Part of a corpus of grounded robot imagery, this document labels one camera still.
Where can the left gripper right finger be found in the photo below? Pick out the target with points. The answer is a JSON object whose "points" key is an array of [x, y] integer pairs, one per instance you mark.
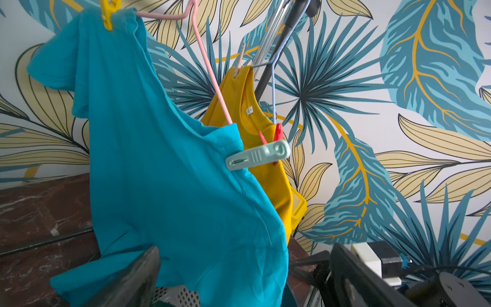
{"points": [[345, 266]]}

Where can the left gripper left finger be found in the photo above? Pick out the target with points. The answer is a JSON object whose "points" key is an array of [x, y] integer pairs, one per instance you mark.
{"points": [[134, 286]]}

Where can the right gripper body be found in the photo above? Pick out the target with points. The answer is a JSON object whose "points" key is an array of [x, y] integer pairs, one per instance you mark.
{"points": [[315, 271]]}

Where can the turquoise printed t-shirt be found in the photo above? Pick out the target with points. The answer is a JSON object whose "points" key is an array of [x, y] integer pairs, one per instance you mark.
{"points": [[158, 177]]}

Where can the mint white clothespin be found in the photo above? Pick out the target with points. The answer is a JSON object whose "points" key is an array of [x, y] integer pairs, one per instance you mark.
{"points": [[257, 156]]}

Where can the pink wire hanger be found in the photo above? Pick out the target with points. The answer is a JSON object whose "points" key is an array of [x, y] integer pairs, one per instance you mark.
{"points": [[192, 12]]}

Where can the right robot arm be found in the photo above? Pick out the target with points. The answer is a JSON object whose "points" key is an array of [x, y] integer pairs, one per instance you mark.
{"points": [[428, 287]]}

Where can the grey perforated plastic basket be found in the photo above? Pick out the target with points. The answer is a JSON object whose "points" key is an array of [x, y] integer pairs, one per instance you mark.
{"points": [[178, 296]]}

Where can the pink red clothespin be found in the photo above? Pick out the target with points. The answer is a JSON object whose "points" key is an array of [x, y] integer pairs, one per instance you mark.
{"points": [[269, 133]]}

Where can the yellow t-shirt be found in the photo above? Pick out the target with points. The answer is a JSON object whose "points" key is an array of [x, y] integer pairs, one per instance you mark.
{"points": [[246, 113]]}

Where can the beige pink clothespin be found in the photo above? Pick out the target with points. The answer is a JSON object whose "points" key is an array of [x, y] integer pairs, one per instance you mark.
{"points": [[240, 61]]}

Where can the black clothes rack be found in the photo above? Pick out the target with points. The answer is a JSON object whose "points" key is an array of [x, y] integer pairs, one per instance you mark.
{"points": [[309, 8]]}

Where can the yellow clothespin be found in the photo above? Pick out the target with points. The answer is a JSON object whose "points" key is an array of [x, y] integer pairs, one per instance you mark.
{"points": [[108, 8]]}

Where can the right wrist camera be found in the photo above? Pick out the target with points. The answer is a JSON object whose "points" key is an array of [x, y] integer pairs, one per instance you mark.
{"points": [[382, 259]]}

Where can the pale blue wire hanger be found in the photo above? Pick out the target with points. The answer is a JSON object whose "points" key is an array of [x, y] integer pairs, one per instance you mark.
{"points": [[298, 11]]}

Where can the right aluminium frame post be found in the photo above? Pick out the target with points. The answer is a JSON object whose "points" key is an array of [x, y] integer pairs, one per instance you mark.
{"points": [[273, 26]]}

